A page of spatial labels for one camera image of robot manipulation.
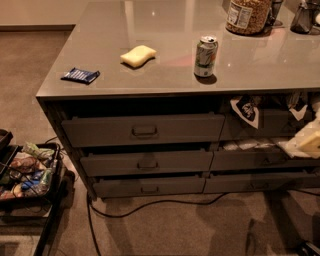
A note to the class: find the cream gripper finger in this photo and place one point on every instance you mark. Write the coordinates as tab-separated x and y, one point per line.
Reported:
306	143

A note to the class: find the grey drawer cabinet counter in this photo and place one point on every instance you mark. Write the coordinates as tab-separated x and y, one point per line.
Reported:
277	62

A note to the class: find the white plastic bag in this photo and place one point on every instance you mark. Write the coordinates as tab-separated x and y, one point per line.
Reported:
283	145

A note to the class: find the black white snack bag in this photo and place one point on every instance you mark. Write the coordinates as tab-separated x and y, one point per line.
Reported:
247	108

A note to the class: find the dark metallic container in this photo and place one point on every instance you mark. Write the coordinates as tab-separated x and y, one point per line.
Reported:
306	17

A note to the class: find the green white soda can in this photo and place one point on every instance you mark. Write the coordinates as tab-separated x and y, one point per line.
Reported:
206	52

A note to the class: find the large jar of nuts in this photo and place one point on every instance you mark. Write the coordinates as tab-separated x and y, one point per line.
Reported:
247	17

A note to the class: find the dark glass object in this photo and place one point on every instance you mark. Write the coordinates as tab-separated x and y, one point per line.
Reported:
273	12

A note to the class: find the yellow sponge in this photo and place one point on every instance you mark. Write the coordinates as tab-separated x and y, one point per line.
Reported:
138	56

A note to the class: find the blue snack wrapper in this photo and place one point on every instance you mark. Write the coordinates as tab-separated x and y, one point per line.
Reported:
81	76

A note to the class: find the black tray of snacks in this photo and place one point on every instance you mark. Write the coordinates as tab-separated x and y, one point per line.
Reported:
29	173

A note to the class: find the black cart frame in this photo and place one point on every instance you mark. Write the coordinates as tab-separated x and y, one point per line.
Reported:
41	219

